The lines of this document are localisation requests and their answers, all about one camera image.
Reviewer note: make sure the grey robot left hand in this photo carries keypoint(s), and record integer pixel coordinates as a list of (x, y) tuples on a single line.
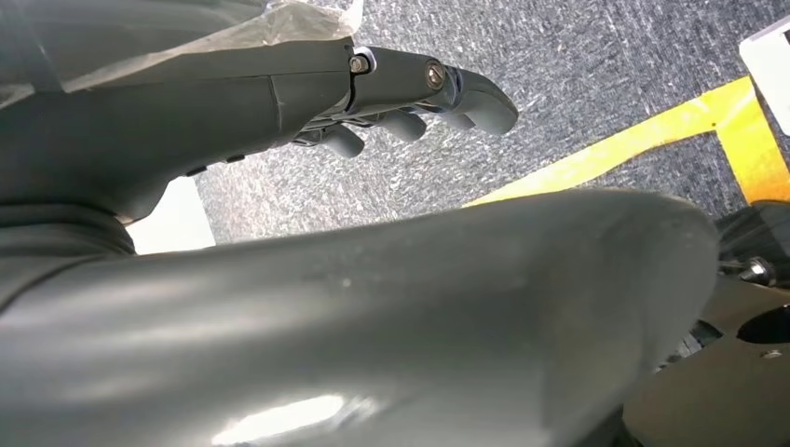
[(370, 308)]

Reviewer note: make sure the white flat panel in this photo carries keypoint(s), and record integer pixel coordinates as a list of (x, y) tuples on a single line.
[(170, 228)]

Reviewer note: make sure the yellow floor tape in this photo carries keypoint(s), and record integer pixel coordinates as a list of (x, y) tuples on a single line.
[(617, 151)]

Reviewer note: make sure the clear plastic wrap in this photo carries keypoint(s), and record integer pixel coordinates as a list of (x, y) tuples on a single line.
[(296, 24)]

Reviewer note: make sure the white device with dark screen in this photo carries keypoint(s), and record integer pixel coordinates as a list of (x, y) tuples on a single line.
[(771, 74)]

